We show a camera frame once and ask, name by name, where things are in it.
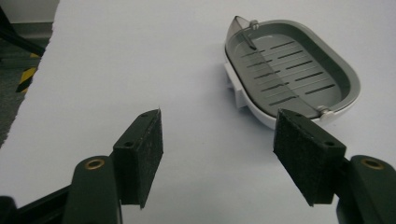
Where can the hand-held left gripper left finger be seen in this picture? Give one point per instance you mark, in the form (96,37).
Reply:
(137,161)

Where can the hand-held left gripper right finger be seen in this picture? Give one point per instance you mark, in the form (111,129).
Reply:
(308,155)

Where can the white and grey soap box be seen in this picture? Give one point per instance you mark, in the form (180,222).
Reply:
(289,73)

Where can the yellow and black floor tape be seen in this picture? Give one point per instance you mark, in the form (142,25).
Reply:
(27,77)

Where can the black metal stand leg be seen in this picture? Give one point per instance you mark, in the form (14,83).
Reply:
(18,39)

